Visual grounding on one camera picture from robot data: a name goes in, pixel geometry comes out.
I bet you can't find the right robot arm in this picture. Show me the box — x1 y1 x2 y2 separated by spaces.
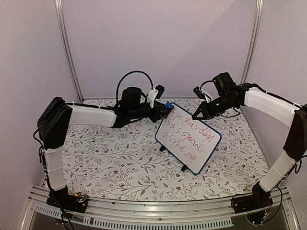
192 72 307 209

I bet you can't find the blue whiteboard eraser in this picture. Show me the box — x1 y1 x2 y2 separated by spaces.
165 102 174 113

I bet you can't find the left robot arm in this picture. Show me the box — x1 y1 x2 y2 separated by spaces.
37 85 173 208

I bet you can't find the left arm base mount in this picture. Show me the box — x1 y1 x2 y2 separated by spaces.
47 187 89 213

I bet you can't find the small blue-framed whiteboard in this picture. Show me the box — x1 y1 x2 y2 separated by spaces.
155 103 222 174

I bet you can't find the floral patterned table mat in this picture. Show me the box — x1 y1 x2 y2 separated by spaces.
59 110 269 202

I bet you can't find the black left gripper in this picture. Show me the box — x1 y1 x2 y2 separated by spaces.
130 101 171 124

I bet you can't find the left aluminium frame post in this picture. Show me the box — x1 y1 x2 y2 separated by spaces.
54 0 84 102

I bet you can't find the front aluminium rail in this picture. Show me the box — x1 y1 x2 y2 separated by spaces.
21 185 302 230

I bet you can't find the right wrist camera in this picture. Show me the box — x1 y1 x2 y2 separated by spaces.
193 86 213 103

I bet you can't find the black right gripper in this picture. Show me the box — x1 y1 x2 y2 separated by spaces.
193 94 238 120

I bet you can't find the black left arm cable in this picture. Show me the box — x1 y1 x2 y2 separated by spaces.
116 70 154 106

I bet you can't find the right aluminium frame post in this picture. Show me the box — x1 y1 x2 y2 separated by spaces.
241 0 263 83

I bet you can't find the aluminium frame post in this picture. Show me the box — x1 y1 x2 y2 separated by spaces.
54 0 84 102
241 0 263 83

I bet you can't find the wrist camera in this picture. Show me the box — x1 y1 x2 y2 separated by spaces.
146 85 165 108
193 86 213 103

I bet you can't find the wire whiteboard stand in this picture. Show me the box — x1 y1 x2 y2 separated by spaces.
159 145 188 172

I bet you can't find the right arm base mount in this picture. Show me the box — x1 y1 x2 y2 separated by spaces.
231 183 273 214

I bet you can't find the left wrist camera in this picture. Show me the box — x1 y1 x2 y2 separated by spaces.
146 85 165 108

